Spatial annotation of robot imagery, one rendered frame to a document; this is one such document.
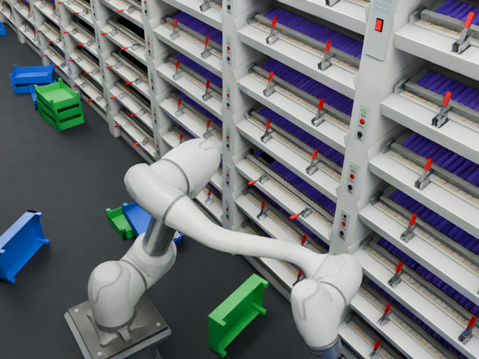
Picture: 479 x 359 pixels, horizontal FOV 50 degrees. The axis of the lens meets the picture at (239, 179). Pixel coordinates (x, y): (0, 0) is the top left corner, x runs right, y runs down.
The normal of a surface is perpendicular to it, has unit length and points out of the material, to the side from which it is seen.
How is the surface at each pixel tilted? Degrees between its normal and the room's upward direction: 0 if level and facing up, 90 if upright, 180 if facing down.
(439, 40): 21
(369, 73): 90
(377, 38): 90
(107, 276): 7
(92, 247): 0
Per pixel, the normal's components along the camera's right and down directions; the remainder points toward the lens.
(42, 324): 0.02, -0.81
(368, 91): -0.81, 0.33
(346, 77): -0.27, -0.64
